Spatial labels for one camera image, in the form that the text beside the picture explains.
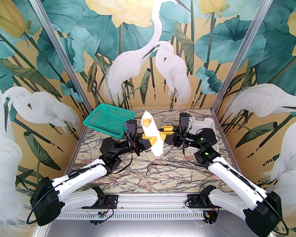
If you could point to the small green circuit board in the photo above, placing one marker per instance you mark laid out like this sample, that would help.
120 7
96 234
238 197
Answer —
100 215

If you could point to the white perforated plastic basket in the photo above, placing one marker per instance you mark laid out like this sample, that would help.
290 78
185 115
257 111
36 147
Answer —
203 122

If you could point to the wooden spoon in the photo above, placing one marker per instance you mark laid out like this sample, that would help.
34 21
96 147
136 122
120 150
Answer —
146 123

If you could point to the white slotted metal strip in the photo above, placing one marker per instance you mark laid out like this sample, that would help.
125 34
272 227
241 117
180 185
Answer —
150 215

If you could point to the orange plastic fork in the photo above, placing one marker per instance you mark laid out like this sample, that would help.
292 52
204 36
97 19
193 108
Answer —
149 119

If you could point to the aluminium frame post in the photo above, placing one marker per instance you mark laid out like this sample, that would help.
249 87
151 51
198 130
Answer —
63 55
240 55

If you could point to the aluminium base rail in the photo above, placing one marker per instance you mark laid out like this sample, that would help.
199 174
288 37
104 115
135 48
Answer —
150 200

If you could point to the green plastic mesh basket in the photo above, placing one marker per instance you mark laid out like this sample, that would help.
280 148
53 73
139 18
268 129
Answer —
106 120

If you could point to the grey metal base panel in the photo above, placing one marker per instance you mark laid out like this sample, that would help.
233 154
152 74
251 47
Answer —
150 230

